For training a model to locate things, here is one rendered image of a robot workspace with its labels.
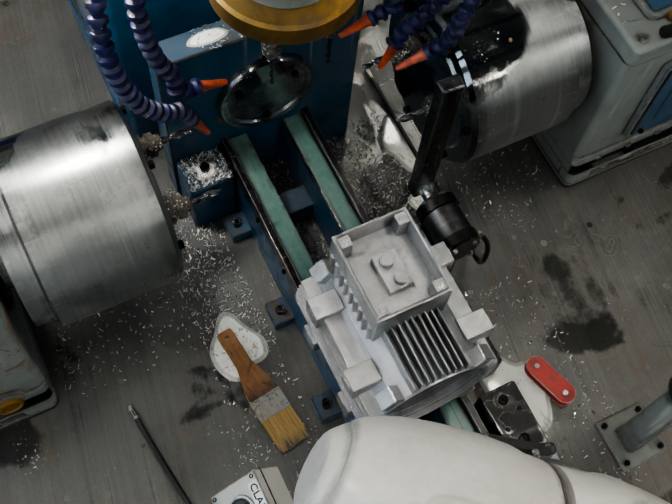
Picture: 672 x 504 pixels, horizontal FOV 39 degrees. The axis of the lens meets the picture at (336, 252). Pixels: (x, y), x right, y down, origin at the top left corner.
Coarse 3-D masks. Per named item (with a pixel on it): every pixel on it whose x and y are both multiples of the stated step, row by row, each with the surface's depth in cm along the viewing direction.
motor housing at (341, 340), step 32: (320, 288) 119; (352, 320) 116; (416, 320) 114; (448, 320) 116; (352, 352) 115; (384, 352) 113; (416, 352) 112; (448, 352) 111; (384, 384) 113; (416, 384) 111; (448, 384) 125; (416, 416) 125
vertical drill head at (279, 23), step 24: (216, 0) 103; (240, 0) 102; (264, 0) 101; (288, 0) 101; (312, 0) 102; (336, 0) 103; (360, 0) 106; (240, 24) 103; (264, 24) 101; (288, 24) 101; (312, 24) 102; (336, 24) 104; (264, 48) 108
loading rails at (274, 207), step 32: (288, 128) 145; (256, 160) 142; (288, 160) 152; (320, 160) 143; (256, 192) 140; (288, 192) 148; (320, 192) 142; (352, 192) 140; (224, 224) 149; (256, 224) 142; (288, 224) 138; (320, 224) 149; (352, 224) 139; (288, 256) 135; (288, 288) 139; (288, 320) 142; (320, 352) 135; (320, 416) 136; (352, 416) 131; (448, 416) 127
